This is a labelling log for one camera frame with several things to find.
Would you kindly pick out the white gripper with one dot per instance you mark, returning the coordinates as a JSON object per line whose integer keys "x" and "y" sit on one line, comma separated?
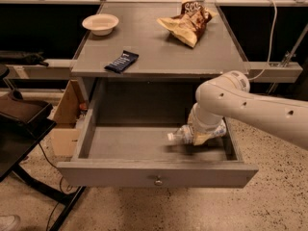
{"x": 205, "y": 128}

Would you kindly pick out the clear plastic water bottle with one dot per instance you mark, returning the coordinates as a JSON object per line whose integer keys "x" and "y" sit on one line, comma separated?
{"x": 184, "y": 135}

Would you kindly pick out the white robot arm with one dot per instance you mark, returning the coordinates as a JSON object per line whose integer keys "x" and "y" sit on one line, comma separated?
{"x": 228, "y": 96}

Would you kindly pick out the round metal drawer knob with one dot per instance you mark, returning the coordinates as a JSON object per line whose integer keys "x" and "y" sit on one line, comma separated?
{"x": 158, "y": 181}

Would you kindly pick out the grey open drawer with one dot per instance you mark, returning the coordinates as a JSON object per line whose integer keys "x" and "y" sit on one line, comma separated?
{"x": 124, "y": 142}

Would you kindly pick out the grey cabinet with counter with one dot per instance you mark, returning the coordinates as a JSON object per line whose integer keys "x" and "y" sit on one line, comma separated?
{"x": 162, "y": 57}

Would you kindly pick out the dark blue snack bar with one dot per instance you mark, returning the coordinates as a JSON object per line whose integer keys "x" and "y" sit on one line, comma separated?
{"x": 122, "y": 62}

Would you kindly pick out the brown chip bag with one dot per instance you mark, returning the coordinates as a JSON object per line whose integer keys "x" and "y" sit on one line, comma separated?
{"x": 190, "y": 25}

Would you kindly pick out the cardboard box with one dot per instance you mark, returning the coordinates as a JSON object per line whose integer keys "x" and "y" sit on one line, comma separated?
{"x": 65, "y": 134}

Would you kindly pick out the white bowl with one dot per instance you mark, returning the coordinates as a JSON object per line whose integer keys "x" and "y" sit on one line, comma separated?
{"x": 100, "y": 24}

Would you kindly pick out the black desk with tray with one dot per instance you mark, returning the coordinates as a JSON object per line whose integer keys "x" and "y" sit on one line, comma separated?
{"x": 23, "y": 124}

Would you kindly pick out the white shoe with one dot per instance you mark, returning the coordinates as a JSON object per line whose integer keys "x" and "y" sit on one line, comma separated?
{"x": 9, "y": 223}

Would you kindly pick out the grey metal rail frame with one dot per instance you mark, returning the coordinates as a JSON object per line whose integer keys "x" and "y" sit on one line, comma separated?
{"x": 58, "y": 69}

